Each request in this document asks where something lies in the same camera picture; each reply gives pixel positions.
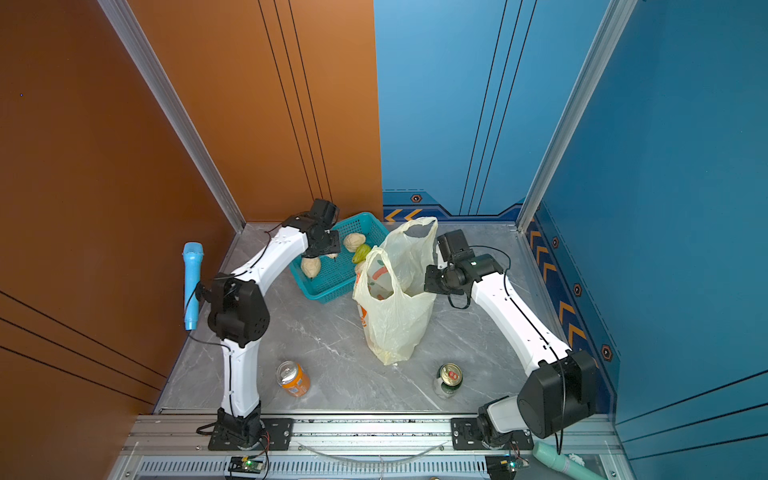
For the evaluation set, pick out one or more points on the aluminium front rail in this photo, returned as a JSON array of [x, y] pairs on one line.
[[325, 445]]

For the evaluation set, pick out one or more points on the right small circuit board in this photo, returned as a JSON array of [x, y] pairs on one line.
[[504, 467]]

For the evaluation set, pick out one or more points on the green beer can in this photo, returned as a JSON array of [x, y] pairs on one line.
[[448, 380]]

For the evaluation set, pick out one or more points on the green pear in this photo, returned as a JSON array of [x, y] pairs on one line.
[[361, 253]]

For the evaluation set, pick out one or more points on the mint green handle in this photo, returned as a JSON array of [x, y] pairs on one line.
[[548, 456]]

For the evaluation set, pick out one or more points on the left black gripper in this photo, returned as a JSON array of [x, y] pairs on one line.
[[336, 249]]

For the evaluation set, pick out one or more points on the light blue microphone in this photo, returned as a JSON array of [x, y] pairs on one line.
[[193, 255]]

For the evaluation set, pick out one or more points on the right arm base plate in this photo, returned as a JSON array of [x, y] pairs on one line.
[[477, 433]]

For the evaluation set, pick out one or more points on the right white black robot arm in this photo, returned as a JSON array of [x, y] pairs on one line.
[[561, 387]]

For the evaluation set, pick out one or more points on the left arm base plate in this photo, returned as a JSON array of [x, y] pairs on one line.
[[274, 434]]

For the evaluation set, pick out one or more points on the orange soda can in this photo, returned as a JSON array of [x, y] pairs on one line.
[[293, 379]]

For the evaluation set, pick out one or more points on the small green circuit board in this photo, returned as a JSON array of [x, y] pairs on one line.
[[247, 467]]

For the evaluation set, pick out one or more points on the teal plastic basket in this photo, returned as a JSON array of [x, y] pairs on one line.
[[337, 276]]

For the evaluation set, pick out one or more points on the black round microphone stand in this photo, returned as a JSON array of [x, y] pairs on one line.
[[203, 293]]

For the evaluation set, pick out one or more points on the cream plastic bag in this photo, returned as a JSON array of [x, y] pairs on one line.
[[394, 306]]

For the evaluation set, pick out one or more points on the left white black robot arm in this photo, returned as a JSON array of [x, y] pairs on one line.
[[239, 318]]

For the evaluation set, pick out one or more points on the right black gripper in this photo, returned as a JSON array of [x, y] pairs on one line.
[[431, 285]]

